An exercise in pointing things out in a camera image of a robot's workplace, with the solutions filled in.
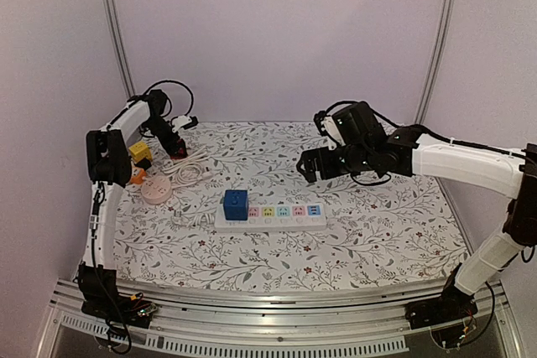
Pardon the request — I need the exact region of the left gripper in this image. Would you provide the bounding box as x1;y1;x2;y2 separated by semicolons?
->
144;116;186;156

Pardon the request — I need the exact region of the yellow cube socket adapter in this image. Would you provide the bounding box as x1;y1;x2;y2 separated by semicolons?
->
128;141;153;163

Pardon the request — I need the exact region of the red cube socket adapter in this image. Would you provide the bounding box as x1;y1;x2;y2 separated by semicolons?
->
173;147;188;159

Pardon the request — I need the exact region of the white multicolour power strip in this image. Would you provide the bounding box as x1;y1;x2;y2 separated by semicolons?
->
214;203;327;233

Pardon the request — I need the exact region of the blue cube socket adapter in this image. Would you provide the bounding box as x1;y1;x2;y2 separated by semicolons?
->
223;189;248;221

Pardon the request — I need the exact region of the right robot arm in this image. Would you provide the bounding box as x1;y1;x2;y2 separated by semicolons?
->
296;101;536;329

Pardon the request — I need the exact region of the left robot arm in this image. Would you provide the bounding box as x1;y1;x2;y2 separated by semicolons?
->
77;88;187;329

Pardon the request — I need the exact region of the black plug adapter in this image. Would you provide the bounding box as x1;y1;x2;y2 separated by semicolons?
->
134;158;152;170

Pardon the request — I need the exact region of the orange power strip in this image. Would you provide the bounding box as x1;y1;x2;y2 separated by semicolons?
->
128;166;147;185

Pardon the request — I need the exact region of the pink round power socket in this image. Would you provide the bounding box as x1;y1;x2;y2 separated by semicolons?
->
141;176;172;205

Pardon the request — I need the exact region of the floral table mat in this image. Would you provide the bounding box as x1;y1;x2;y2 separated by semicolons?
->
81;121;470;294

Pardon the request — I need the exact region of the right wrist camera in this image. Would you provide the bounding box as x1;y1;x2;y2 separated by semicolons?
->
314;111;340;149

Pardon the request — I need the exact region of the white coiled power cable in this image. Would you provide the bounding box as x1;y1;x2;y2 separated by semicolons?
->
161;146;219;186

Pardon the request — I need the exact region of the power strip cable and plug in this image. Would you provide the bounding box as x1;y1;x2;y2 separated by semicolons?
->
169;209;219;228

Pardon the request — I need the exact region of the left aluminium frame post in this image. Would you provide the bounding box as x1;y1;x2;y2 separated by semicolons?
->
102;0;136;98

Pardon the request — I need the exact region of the aluminium frame post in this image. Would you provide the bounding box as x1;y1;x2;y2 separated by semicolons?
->
414;0;456;124
102;0;136;98

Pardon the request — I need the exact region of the right aluminium frame post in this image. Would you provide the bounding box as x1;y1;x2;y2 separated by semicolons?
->
414;0;456;124

